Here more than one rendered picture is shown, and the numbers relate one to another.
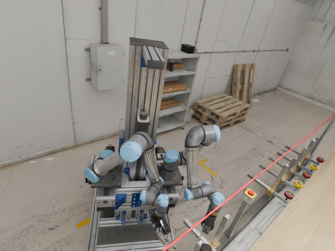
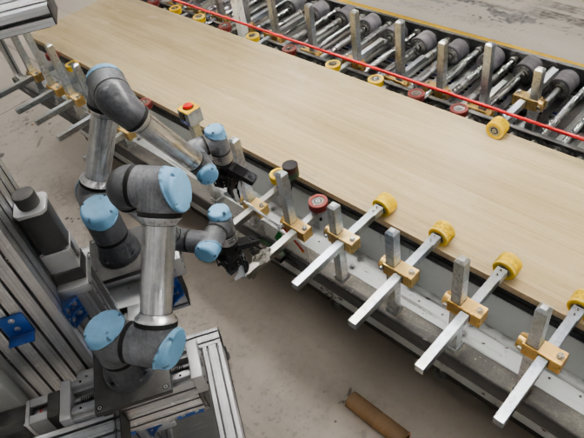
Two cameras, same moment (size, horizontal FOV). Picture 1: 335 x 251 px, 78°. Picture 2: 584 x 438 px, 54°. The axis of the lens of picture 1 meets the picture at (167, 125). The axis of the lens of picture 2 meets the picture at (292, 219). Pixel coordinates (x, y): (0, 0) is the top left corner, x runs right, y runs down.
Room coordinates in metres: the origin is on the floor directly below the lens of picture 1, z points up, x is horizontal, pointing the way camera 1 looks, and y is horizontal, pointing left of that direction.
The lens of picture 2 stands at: (0.50, 1.30, 2.47)
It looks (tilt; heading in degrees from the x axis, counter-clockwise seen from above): 44 degrees down; 277
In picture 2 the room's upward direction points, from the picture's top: 11 degrees counter-clockwise
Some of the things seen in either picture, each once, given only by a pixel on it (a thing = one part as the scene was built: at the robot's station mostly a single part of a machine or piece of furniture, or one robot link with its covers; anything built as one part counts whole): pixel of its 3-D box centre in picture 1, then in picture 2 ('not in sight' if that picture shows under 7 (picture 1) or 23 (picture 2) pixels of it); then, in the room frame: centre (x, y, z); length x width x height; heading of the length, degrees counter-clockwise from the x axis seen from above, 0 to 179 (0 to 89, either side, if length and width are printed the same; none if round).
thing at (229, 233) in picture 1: (237, 218); (205, 162); (1.09, -0.67, 0.93); 0.05 x 0.04 x 0.45; 136
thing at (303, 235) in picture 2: not in sight; (295, 227); (0.70, -0.30, 0.85); 0.13 x 0.06 x 0.05; 136
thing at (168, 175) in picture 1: (168, 170); (115, 242); (1.31, -0.08, 1.09); 0.15 x 0.15 x 0.10
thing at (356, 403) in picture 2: not in sight; (376, 419); (0.46, 0.13, 0.04); 0.30 x 0.08 x 0.08; 136
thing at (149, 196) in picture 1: (149, 195); (206, 242); (0.96, 0.03, 1.16); 0.11 x 0.11 x 0.08; 74
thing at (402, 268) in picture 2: not in sight; (398, 269); (0.34, 0.05, 0.95); 0.13 x 0.06 x 0.05; 136
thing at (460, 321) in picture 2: not in sight; (466, 313); (0.17, 0.25, 0.95); 0.50 x 0.04 x 0.04; 46
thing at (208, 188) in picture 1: (207, 190); (193, 153); (1.02, -0.35, 1.24); 0.11 x 0.11 x 0.08; 26
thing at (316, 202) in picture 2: not in sight; (319, 209); (0.60, -0.37, 0.85); 0.08 x 0.08 x 0.11
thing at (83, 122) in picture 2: (277, 176); (92, 117); (1.80, -1.30, 0.83); 0.43 x 0.03 x 0.04; 46
